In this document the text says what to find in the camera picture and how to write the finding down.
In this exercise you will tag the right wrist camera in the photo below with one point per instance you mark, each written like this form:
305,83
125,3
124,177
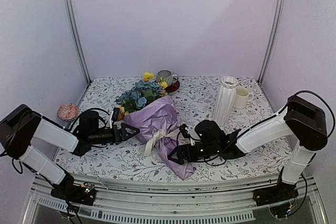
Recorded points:
184,131

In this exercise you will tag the purple pink wrapping paper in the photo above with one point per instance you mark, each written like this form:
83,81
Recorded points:
158,127

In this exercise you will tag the cream mug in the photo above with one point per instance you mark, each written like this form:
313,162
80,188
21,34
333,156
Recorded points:
243,96

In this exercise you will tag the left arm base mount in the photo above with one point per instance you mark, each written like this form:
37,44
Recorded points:
70,192

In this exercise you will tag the red patterned bowl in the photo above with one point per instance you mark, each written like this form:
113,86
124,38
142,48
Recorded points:
68,112

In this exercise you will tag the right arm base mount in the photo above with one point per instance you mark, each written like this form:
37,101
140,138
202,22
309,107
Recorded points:
275,194

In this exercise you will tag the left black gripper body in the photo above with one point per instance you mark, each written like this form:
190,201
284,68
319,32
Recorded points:
96,138

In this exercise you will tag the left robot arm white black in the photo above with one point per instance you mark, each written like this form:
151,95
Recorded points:
22,125

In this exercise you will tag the front aluminium rail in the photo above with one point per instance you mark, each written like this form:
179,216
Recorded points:
125,201

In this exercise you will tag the cream ribbon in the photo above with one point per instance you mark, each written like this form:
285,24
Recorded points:
157,136

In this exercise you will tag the artificial flower bouquet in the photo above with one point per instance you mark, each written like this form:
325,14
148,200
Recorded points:
140,95

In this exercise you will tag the aluminium frame post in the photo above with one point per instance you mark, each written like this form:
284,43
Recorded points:
271,40
76,40

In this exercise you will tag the dark red saucer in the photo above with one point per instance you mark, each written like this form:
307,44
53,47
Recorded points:
174,87

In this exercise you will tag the left aluminium frame post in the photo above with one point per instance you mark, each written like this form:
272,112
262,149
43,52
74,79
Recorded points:
76,40

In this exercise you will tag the striped grey cup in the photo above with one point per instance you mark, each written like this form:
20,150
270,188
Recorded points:
166,76

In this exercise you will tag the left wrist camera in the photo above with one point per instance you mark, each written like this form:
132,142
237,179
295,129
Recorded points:
114,116

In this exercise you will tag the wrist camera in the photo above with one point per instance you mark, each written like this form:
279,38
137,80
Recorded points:
114,116
184,131

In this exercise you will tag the right aluminium frame post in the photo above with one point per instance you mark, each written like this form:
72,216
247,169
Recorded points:
271,40

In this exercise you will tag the white ribbed vase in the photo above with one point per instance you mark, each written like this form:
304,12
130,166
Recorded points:
225,100

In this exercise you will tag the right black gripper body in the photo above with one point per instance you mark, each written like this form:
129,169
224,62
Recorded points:
210,150

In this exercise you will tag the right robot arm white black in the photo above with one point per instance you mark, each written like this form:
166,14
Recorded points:
298,117

